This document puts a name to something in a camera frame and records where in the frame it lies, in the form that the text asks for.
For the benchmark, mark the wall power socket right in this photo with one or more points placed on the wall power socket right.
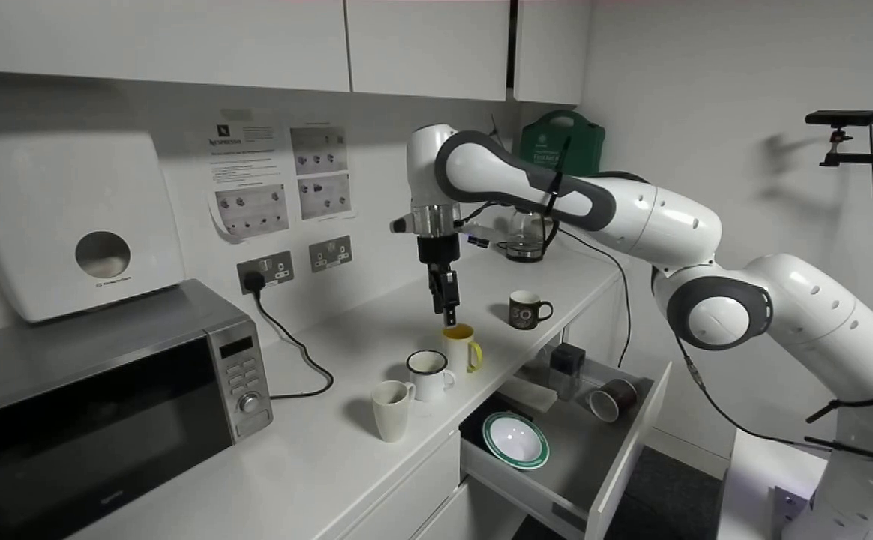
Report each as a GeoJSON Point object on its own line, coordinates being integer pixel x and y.
{"type": "Point", "coordinates": [332, 253]}

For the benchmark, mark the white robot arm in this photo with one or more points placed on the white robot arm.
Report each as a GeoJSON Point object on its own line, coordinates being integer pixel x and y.
{"type": "Point", "coordinates": [821, 321]}

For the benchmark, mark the white bowl green rim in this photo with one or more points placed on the white bowl green rim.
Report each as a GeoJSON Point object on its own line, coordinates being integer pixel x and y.
{"type": "Point", "coordinates": [514, 441]}

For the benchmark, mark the wall power socket left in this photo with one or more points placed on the wall power socket left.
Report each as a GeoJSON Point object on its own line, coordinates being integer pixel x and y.
{"type": "Point", "coordinates": [269, 268]}

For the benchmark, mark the white upper cabinets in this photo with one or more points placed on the white upper cabinets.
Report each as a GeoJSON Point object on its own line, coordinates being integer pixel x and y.
{"type": "Point", "coordinates": [438, 50]}

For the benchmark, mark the black cube in drawer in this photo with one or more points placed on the black cube in drawer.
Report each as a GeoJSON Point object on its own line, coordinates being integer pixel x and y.
{"type": "Point", "coordinates": [569, 358]}

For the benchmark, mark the black mug white inside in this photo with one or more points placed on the black mug white inside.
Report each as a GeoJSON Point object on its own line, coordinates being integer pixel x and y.
{"type": "Point", "coordinates": [526, 309]}

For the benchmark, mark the white paper towel dispenser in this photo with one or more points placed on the white paper towel dispenser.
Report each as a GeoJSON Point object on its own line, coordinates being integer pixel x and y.
{"type": "Point", "coordinates": [86, 220]}

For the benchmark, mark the yellow inside white mug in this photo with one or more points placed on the yellow inside white mug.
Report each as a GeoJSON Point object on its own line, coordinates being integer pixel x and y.
{"type": "Point", "coordinates": [464, 349]}

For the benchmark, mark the black camera on stand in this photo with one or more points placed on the black camera on stand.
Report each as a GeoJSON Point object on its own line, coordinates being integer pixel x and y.
{"type": "Point", "coordinates": [842, 118]}

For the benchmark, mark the white instruction poster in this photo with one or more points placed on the white instruction poster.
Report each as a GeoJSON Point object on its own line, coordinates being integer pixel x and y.
{"type": "Point", "coordinates": [246, 182]}

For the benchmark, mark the open white drawer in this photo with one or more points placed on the open white drawer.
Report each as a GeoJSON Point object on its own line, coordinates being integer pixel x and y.
{"type": "Point", "coordinates": [578, 492]}

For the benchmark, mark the small picture notice sheet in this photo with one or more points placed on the small picture notice sheet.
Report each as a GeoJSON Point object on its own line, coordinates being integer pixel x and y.
{"type": "Point", "coordinates": [322, 169]}

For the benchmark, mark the plain white mug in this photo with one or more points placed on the plain white mug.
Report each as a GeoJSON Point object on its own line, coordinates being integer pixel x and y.
{"type": "Point", "coordinates": [392, 406]}

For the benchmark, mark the silver microwave oven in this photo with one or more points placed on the silver microwave oven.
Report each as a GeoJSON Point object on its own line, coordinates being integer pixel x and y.
{"type": "Point", "coordinates": [107, 406]}

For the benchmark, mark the green first aid box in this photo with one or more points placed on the green first aid box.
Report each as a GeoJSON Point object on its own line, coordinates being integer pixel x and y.
{"type": "Point", "coordinates": [563, 143]}

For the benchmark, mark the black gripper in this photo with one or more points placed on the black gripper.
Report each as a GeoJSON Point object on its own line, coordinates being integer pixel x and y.
{"type": "Point", "coordinates": [438, 255]}

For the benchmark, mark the white enamel mug blue rim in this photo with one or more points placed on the white enamel mug blue rim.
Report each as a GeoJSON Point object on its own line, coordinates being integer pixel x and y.
{"type": "Point", "coordinates": [430, 372]}

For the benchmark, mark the dark mug in drawer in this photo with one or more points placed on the dark mug in drawer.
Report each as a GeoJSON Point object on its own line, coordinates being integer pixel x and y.
{"type": "Point", "coordinates": [613, 399]}

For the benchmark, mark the wall power socket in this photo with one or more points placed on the wall power socket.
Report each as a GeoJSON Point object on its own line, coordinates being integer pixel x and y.
{"type": "Point", "coordinates": [269, 268]}
{"type": "Point", "coordinates": [332, 253]}

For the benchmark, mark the glass electric kettle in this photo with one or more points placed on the glass electric kettle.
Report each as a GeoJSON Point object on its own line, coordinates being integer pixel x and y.
{"type": "Point", "coordinates": [522, 235]}

